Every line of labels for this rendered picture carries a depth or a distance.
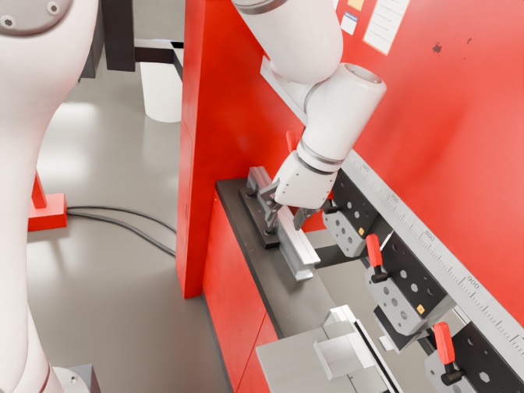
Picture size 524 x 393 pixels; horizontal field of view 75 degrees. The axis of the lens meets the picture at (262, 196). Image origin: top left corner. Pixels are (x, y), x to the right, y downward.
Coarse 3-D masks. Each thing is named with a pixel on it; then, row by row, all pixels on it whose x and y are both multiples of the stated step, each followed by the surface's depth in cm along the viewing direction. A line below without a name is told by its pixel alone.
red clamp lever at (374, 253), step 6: (372, 234) 70; (366, 240) 69; (372, 240) 68; (372, 246) 68; (378, 246) 69; (372, 252) 68; (378, 252) 69; (372, 258) 68; (378, 258) 68; (372, 264) 69; (378, 264) 68; (378, 270) 68; (372, 276) 68; (378, 276) 68; (384, 276) 68; (390, 276) 69; (378, 282) 68
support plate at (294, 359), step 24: (312, 336) 84; (336, 336) 85; (264, 360) 77; (288, 360) 78; (312, 360) 80; (288, 384) 74; (312, 384) 75; (336, 384) 76; (360, 384) 77; (384, 384) 79
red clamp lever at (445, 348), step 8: (440, 328) 56; (448, 328) 56; (440, 336) 55; (448, 336) 56; (440, 344) 56; (448, 344) 55; (440, 352) 56; (448, 352) 55; (448, 360) 55; (448, 368) 55; (448, 376) 55; (456, 376) 55; (448, 384) 55
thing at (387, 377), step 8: (360, 328) 89; (368, 336) 87; (368, 344) 86; (376, 352) 84; (376, 360) 84; (384, 368) 82; (384, 376) 80; (392, 376) 80; (392, 384) 80; (384, 392) 79; (392, 392) 78; (400, 392) 78
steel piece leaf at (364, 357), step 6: (348, 336) 86; (354, 336) 86; (354, 342) 85; (360, 342) 85; (354, 348) 84; (360, 348) 84; (360, 354) 83; (366, 354) 83; (360, 360) 82; (366, 360) 82; (372, 360) 82; (366, 366) 81
